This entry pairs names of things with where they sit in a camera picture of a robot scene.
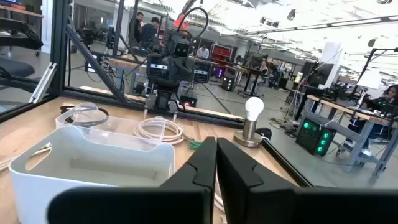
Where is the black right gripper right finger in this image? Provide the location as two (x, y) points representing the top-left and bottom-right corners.
(216, 137), (398, 224)

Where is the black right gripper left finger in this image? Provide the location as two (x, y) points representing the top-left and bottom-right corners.
(46, 136), (218, 224)

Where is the green USB cable bundle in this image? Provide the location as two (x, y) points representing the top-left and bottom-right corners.
(188, 139), (212, 150)

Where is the white ethernet cable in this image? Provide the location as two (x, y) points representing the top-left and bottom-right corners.
(133, 116), (187, 146)

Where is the bulb lamp with metal base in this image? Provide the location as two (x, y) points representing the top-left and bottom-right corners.
(233, 96), (265, 148)

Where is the computer tower with green lights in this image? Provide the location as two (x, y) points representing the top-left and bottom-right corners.
(295, 116), (337, 157)
(220, 76), (236, 93)

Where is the black box with red button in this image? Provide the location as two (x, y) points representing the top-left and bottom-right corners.
(179, 95), (198, 109)

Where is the clear plastic bin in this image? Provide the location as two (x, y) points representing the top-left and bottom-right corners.
(55, 102), (167, 152)

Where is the wooden workbench with grey legs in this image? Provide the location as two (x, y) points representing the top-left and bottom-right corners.
(306, 95), (398, 178)

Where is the person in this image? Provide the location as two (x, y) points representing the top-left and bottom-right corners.
(129, 11), (145, 47)
(139, 17), (161, 49)
(195, 45), (211, 60)
(345, 84), (398, 156)
(257, 58), (270, 85)

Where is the white opaque plastic bin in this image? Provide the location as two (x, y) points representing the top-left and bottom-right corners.
(8, 124), (177, 224)

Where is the black monitor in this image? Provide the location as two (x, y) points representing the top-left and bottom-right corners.
(306, 62), (335, 88)

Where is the red shelf rack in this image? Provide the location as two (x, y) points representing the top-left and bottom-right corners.
(210, 42), (234, 68)

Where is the ceiling strip light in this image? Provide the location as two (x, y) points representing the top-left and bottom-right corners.
(217, 14), (398, 37)

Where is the black office chair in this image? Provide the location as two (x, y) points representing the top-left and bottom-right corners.
(0, 57), (35, 78)

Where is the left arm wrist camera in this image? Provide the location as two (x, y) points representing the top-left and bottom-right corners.
(172, 40), (192, 59)

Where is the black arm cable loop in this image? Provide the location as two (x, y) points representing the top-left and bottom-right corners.
(177, 6), (210, 41)

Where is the silver aluminium bracket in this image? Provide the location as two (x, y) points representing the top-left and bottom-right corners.
(28, 62), (58, 104)

